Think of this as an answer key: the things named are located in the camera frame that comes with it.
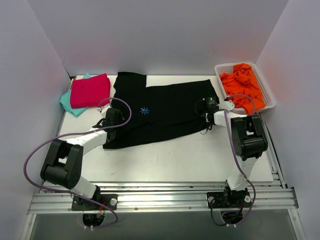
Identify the black t-shirt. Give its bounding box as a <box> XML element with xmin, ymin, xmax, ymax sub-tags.
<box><xmin>103</xmin><ymin>72</ymin><xmax>217</xmax><ymax>150</ymax></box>

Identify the folded teal t-shirt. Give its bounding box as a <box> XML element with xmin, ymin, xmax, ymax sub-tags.
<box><xmin>60</xmin><ymin>73</ymin><xmax>92</xmax><ymax>117</ymax></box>

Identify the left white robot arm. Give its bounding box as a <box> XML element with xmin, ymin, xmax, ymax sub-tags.
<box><xmin>40</xmin><ymin>108</ymin><xmax>124</xmax><ymax>210</ymax></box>

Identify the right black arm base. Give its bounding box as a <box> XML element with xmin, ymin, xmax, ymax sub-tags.
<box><xmin>206</xmin><ymin>190</ymin><xmax>252</xmax><ymax>227</ymax></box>

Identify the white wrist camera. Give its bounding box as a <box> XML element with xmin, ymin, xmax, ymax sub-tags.
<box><xmin>96</xmin><ymin>104</ymin><xmax>111</xmax><ymax>118</ymax></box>
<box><xmin>218</xmin><ymin>100</ymin><xmax>235</xmax><ymax>111</ymax></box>

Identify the white plastic basket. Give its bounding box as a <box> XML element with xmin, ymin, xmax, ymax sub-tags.
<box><xmin>214</xmin><ymin>62</ymin><xmax>276</xmax><ymax>115</ymax></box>

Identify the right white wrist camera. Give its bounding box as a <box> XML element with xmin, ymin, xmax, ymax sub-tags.
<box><xmin>218</xmin><ymin>100</ymin><xmax>235</xmax><ymax>111</ymax></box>

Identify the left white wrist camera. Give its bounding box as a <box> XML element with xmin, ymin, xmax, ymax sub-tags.
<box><xmin>96</xmin><ymin>104</ymin><xmax>111</xmax><ymax>118</ymax></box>

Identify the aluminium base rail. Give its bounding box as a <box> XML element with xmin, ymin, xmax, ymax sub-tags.
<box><xmin>28</xmin><ymin>180</ymin><xmax>298</xmax><ymax>214</ymax></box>

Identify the folded pink t-shirt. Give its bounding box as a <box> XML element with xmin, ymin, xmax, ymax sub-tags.
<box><xmin>86</xmin><ymin>73</ymin><xmax>111</xmax><ymax>108</ymax></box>

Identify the crumpled orange t-shirt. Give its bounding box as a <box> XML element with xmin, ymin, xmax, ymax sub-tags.
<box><xmin>219</xmin><ymin>63</ymin><xmax>266</xmax><ymax>114</ymax></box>

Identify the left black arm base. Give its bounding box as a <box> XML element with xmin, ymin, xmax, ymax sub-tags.
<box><xmin>71</xmin><ymin>193</ymin><xmax>119</xmax><ymax>228</ymax></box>

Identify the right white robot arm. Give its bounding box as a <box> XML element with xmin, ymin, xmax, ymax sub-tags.
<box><xmin>195</xmin><ymin>94</ymin><xmax>268</xmax><ymax>207</ymax></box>

